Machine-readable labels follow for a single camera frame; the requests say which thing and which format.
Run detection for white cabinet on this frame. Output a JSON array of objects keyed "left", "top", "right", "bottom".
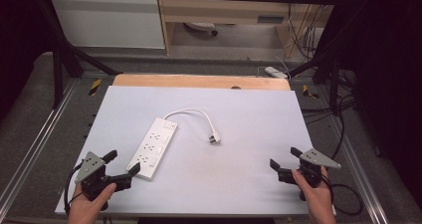
[{"left": 49, "top": 0, "right": 166, "bottom": 50}]

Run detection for yellow black tape marker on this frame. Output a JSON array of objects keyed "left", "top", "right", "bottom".
[
  {"left": 88, "top": 78, "right": 103, "bottom": 98},
  {"left": 302, "top": 84, "right": 320, "bottom": 100}
]

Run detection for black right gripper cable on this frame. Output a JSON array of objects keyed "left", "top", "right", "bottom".
[{"left": 318, "top": 173, "right": 364, "bottom": 217}]

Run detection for office chair base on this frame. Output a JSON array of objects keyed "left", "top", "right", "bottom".
[{"left": 183, "top": 21, "right": 220, "bottom": 37}]

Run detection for white table board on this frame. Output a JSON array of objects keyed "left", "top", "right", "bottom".
[{"left": 54, "top": 85, "right": 336, "bottom": 217}]

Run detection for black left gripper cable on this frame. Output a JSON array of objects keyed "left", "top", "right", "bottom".
[{"left": 63, "top": 163, "right": 85, "bottom": 217}]

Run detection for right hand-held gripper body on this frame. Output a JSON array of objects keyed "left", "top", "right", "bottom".
[{"left": 277, "top": 147, "right": 342, "bottom": 202}]

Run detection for person's right hand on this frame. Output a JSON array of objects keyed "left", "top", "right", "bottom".
[{"left": 291, "top": 166, "right": 337, "bottom": 224}]

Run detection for aluminium rail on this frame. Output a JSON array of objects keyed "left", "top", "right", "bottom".
[
  {"left": 0, "top": 79, "right": 82, "bottom": 212},
  {"left": 326, "top": 115, "right": 390, "bottom": 224}
]

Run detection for person's left hand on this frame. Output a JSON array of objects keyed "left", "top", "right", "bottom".
[{"left": 67, "top": 182, "right": 118, "bottom": 224}]

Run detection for bundle of hanging cables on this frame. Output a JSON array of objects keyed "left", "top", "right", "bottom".
[{"left": 288, "top": 3, "right": 327, "bottom": 61}]

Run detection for black floor cables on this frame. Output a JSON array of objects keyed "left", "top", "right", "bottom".
[{"left": 301, "top": 93, "right": 357, "bottom": 160}]

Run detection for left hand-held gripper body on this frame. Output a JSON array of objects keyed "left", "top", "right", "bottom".
[{"left": 74, "top": 150, "right": 133, "bottom": 212}]

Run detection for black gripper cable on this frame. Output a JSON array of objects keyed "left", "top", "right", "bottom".
[
  {"left": 318, "top": 173, "right": 364, "bottom": 217},
  {"left": 63, "top": 163, "right": 85, "bottom": 217}
]

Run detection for black curtain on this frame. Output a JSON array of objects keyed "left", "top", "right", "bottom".
[
  {"left": 326, "top": 0, "right": 422, "bottom": 212},
  {"left": 0, "top": 0, "right": 54, "bottom": 122}
]

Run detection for black metal stand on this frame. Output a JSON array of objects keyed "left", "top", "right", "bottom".
[
  {"left": 288, "top": 4, "right": 357, "bottom": 116},
  {"left": 34, "top": 0, "right": 124, "bottom": 110}
]

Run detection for white power strip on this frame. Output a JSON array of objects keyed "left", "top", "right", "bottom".
[{"left": 126, "top": 116, "right": 179, "bottom": 182}]

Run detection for white adapter on frame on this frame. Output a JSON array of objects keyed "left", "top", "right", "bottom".
[{"left": 264, "top": 66, "right": 290, "bottom": 81}]

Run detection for wooden table board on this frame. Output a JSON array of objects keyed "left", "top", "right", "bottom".
[{"left": 111, "top": 73, "right": 292, "bottom": 92}]

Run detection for white power strip cable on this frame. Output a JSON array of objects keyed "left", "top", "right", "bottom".
[{"left": 163, "top": 108, "right": 218, "bottom": 138}]

